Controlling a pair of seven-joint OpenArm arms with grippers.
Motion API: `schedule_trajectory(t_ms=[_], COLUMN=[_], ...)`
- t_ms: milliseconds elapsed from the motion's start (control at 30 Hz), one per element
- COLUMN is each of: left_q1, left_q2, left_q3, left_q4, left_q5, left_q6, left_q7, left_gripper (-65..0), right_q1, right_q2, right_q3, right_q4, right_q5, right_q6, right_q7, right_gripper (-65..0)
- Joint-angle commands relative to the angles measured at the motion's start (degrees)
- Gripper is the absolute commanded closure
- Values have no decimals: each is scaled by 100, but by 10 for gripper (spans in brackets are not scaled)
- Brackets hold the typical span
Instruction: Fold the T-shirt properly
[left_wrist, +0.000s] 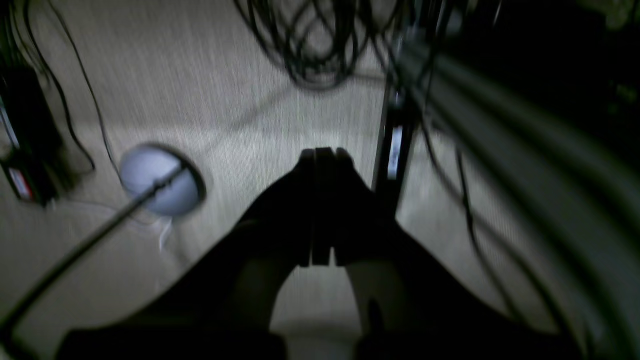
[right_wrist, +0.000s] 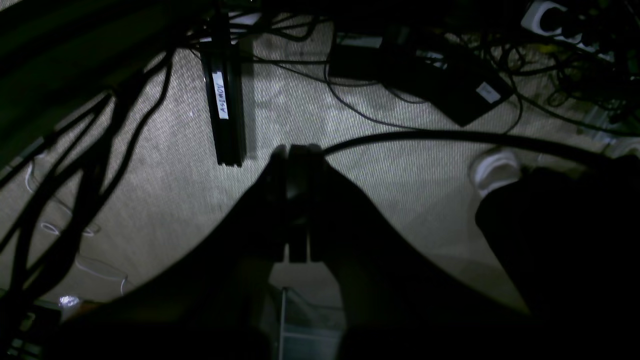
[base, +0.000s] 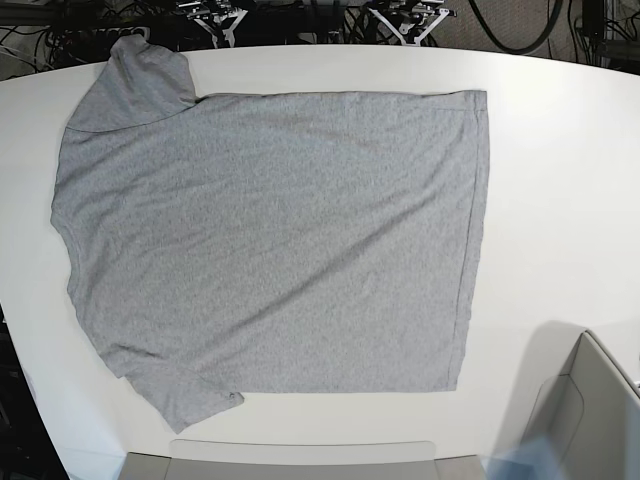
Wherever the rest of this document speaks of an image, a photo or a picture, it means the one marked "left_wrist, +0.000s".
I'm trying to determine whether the round white floor device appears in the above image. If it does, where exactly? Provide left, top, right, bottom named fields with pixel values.
left=118, top=142, right=207, bottom=218

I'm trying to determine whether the black cable bundle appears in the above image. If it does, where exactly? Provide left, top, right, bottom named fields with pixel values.
left=234, top=0, right=416, bottom=91

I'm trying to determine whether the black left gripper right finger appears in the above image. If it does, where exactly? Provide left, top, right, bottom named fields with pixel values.
left=334, top=147, right=583, bottom=360

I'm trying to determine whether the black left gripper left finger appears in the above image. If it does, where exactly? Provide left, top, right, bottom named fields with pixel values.
left=55, top=148, right=317, bottom=360

